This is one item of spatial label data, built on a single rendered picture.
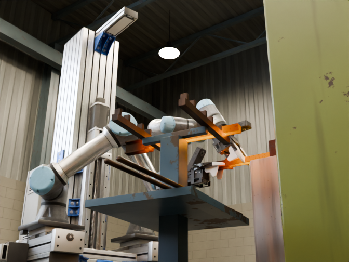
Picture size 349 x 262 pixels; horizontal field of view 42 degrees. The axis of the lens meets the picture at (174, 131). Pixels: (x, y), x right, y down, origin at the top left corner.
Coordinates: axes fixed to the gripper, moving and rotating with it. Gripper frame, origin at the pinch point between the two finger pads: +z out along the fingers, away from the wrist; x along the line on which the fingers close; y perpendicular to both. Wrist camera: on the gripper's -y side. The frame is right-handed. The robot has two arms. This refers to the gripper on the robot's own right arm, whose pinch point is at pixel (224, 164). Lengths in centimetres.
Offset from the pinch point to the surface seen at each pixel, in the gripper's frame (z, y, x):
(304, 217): 48, 35, 48
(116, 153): -685, -336, -657
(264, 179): 26.7, 16.3, 22.0
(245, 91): -380, -489, -795
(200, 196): 29, 31, 64
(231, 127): 24.2, 3.7, 38.5
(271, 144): 29.0, 4.0, 19.7
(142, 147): -7.7, 5.0, 42.3
